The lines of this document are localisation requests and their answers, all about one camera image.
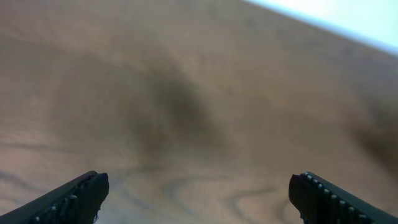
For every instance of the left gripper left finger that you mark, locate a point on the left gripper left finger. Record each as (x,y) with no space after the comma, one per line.
(76,202)

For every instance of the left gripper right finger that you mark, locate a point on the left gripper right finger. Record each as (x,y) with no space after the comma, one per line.
(321,202)

